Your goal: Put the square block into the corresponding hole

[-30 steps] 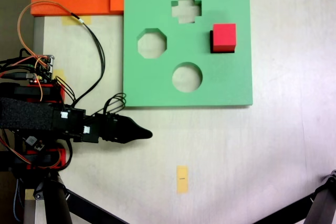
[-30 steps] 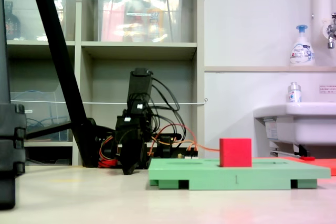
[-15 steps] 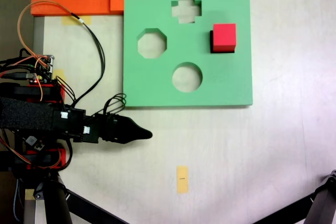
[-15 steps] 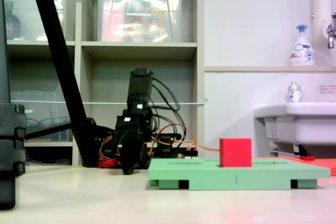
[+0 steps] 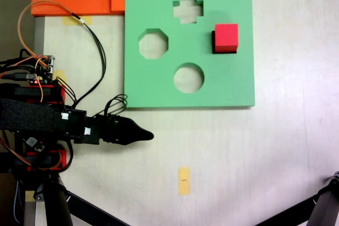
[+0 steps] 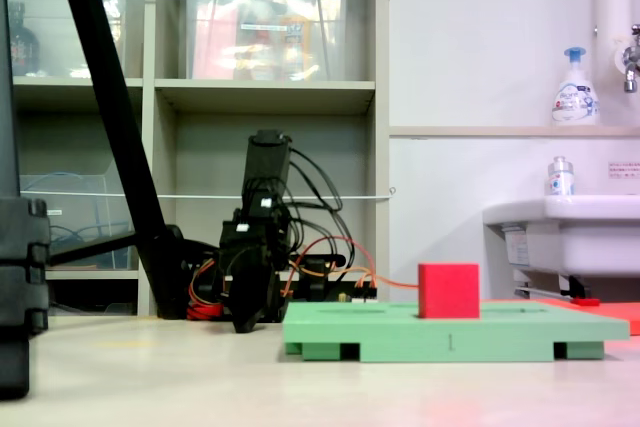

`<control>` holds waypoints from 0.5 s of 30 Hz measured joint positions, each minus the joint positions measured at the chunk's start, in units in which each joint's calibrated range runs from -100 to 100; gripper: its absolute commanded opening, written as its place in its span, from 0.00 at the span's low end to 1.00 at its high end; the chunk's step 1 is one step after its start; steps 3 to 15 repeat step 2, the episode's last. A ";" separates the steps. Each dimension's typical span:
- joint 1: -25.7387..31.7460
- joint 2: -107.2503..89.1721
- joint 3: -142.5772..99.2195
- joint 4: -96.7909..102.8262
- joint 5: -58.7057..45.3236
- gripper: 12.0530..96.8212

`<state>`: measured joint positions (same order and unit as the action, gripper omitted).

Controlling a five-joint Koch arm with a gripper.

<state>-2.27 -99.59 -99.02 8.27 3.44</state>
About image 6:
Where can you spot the red print wall sign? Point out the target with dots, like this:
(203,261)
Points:
(625,170)

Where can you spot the small red flat piece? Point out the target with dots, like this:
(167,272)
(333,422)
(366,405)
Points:
(586,302)

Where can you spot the pink packet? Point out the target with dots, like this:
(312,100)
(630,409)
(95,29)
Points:
(210,47)

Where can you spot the small clear bottle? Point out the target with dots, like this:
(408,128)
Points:
(560,182)

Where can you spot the red square block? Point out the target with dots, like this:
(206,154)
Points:
(450,292)

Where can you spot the white orange spray bottle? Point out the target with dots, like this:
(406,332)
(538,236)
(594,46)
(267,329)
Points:
(295,37)

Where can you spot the metal faucet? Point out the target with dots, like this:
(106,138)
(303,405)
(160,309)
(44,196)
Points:
(631,62)

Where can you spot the thin black tripod brace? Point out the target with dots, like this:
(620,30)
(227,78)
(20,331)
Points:
(100,247)

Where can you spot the green shape sorter board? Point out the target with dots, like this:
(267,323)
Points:
(400,332)

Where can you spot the large clear storage bin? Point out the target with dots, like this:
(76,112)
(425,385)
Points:
(330,47)

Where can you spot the large orange foam board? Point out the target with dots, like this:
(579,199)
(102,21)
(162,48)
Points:
(500,300)

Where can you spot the notched black stack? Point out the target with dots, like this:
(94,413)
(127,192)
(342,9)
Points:
(20,272)

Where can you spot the white blue soap dispenser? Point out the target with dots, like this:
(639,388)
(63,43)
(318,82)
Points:
(575,102)

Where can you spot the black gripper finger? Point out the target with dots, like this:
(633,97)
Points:
(243,302)
(261,297)

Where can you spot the black tripod leg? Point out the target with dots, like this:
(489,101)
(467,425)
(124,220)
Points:
(119,122)
(7,97)

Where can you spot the grey shelf unit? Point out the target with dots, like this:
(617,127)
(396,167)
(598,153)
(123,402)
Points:
(265,92)

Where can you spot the dark glass bottle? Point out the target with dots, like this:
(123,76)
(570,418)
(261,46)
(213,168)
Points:
(22,47)

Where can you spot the white sink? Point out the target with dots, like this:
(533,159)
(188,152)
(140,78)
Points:
(575,237)

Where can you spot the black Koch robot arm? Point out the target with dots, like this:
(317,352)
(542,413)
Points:
(267,162)

